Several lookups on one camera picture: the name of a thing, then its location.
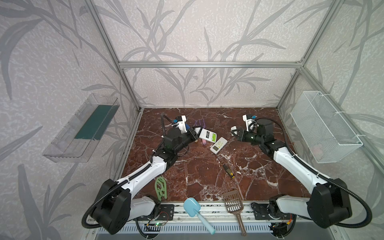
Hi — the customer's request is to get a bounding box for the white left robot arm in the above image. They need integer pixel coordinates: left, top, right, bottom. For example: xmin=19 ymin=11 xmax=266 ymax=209
xmin=81 ymin=126 xmax=202 ymax=235

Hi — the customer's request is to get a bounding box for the purple toy rake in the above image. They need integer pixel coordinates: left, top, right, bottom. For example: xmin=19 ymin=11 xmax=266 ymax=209
xmin=194 ymin=119 xmax=206 ymax=129

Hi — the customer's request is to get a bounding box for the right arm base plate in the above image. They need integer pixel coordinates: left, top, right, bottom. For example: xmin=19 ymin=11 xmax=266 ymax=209
xmin=251 ymin=202 xmax=291 ymax=222

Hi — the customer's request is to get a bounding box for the clear plastic wall shelf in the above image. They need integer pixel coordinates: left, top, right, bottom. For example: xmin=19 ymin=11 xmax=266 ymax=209
xmin=43 ymin=94 xmax=120 ymax=163

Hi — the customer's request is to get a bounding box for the white wire mesh basket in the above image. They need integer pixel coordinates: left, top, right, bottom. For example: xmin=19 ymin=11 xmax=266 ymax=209
xmin=291 ymin=91 xmax=363 ymax=164

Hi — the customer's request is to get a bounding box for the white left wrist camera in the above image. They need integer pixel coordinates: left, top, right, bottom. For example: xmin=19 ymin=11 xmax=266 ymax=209
xmin=172 ymin=115 xmax=187 ymax=134

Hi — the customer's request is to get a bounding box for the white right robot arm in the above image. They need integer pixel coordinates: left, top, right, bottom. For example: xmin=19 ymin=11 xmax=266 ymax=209
xmin=231 ymin=115 xmax=373 ymax=229

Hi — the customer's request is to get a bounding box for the white remote control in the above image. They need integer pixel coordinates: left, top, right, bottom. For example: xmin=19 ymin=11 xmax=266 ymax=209
xmin=199 ymin=129 xmax=217 ymax=143

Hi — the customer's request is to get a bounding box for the light blue plastic scoop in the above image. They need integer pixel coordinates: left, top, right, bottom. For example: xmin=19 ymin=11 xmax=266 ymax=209
xmin=183 ymin=198 xmax=216 ymax=235

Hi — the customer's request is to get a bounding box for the green plastic slotted tool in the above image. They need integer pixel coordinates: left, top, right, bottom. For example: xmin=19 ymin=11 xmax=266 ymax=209
xmin=155 ymin=176 xmax=168 ymax=201

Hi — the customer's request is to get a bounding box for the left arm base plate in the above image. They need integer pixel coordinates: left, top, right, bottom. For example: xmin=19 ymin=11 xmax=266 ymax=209
xmin=138 ymin=204 xmax=175 ymax=221

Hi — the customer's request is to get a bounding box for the brown litter scoop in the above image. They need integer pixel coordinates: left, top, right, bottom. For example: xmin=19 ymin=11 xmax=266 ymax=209
xmin=223 ymin=190 xmax=247 ymax=237

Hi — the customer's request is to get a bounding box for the aluminium front rail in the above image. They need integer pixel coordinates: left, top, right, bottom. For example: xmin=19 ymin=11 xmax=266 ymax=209
xmin=86 ymin=200 xmax=340 ymax=224

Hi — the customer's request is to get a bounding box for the black yellow screwdriver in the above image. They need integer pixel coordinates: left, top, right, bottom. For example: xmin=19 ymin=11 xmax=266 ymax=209
xmin=223 ymin=164 xmax=235 ymax=179

